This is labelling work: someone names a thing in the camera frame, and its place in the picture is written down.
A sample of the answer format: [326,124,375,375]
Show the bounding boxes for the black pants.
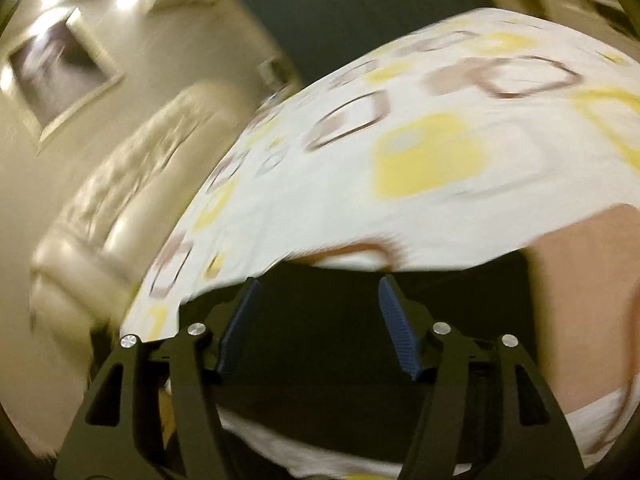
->
[212,252,536,463]

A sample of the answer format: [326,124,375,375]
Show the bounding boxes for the cream tufted headboard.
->
[27,81,262,376]

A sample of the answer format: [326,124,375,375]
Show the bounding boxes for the white patterned bed sheet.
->
[122,9,639,466]

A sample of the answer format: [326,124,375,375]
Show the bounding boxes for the framed wall picture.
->
[1,8,124,150]

